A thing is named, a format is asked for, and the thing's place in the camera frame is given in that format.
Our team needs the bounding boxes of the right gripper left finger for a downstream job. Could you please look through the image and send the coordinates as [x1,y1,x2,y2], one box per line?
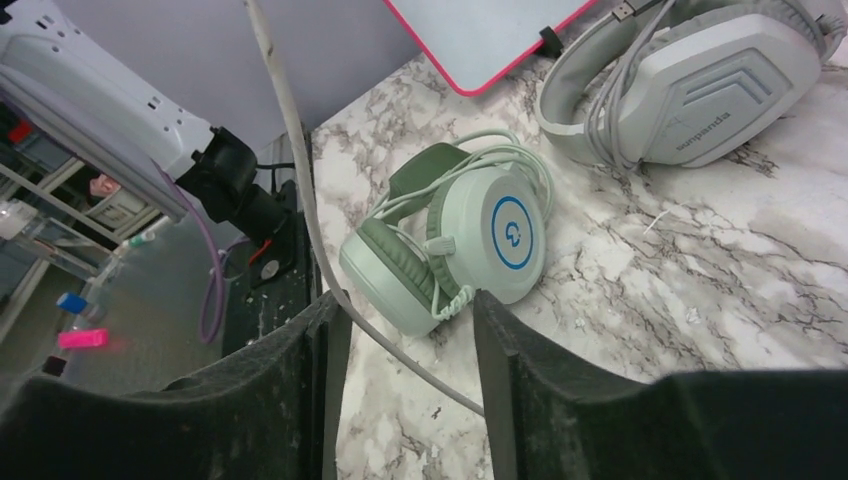
[1,293,352,479]

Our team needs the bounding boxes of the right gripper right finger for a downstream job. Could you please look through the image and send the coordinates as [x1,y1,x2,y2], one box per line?
[473,291,847,479]

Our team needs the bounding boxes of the green headphones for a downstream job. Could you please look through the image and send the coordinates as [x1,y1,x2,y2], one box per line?
[339,129,554,337]

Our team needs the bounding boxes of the grey white gaming headset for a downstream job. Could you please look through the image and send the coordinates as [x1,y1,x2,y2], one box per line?
[535,1,847,169]

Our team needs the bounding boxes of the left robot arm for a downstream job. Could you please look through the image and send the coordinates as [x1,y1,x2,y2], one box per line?
[1,1,297,253]

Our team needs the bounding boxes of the pink marker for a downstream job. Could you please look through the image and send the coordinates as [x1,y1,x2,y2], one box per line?
[57,328,109,349]

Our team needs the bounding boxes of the blue capped bottle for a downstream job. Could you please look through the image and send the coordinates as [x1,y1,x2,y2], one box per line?
[56,292,105,324]

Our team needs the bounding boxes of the pink framed whiteboard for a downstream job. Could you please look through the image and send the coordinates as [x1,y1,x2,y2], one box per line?
[385,0,594,97]

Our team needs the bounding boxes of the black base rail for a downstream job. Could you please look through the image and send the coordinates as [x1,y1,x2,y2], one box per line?
[221,180,320,357]

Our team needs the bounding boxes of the white headphone cable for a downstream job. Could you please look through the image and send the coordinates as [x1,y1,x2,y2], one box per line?
[243,0,486,419]

